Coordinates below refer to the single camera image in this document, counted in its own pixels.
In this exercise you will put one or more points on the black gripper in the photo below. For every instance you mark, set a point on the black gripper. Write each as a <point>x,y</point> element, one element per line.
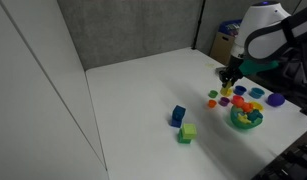
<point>234,68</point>

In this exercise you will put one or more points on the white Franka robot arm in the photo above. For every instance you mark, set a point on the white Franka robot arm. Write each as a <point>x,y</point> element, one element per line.
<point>263,30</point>

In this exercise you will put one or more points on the orange figure toy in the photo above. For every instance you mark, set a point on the orange figure toy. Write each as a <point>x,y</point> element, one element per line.
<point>247,107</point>

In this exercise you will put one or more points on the wooden toy shelf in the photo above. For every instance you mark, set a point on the wooden toy shelf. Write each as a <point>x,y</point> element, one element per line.
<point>221,46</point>

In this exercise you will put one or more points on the yellow star toy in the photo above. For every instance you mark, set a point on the yellow star toy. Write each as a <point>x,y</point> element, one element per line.
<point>243,119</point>

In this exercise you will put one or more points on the blue toy piece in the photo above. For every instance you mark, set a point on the blue toy piece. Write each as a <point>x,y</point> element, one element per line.
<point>255,115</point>

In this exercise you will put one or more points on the green bowl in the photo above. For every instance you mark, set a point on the green bowl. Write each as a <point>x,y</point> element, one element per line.
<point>239,124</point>

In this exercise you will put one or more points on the blue toy bin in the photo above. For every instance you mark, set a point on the blue toy bin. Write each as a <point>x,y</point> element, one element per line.
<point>229,26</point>

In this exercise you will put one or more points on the small yellow cup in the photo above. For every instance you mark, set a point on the small yellow cup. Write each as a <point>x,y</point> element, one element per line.
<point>225,93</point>

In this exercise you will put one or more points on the dark blue cup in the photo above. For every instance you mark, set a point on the dark blue cup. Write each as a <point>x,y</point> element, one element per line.
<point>240,90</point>

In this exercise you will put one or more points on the red cup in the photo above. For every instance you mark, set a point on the red cup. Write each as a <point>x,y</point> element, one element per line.
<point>237,100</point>

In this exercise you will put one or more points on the small green cup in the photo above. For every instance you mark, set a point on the small green cup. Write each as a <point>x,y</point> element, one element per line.
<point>213,94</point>

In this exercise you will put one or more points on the small purple cup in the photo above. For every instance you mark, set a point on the small purple cup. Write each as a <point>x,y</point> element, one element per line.
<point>224,101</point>

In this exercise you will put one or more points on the yellow tape patch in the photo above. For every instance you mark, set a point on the yellow tape patch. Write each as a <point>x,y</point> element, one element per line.
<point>210,65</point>

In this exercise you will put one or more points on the light blue cup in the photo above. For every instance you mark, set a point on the light blue cup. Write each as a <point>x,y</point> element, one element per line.
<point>256,93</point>

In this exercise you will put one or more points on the small orange cup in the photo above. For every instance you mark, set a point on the small orange cup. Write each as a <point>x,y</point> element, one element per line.
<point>212,103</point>

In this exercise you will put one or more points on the large yellow cup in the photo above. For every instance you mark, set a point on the large yellow cup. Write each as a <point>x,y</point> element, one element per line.
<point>258,106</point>

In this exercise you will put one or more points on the large purple cup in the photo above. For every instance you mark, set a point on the large purple cup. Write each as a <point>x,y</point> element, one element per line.
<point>276,99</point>

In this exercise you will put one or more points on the blue cube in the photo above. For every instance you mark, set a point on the blue cube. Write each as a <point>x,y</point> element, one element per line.
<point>175,123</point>
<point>178,112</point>

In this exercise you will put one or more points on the black stand pole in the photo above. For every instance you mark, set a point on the black stand pole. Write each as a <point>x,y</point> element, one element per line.
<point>198,26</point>

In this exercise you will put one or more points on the light green cube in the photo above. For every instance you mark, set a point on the light green cube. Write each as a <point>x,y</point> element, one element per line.
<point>189,131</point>

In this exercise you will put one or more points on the black office chair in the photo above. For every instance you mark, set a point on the black office chair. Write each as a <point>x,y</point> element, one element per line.
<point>298,76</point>

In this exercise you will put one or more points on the dark green cube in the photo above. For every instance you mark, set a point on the dark green cube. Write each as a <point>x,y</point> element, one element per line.
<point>183,139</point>

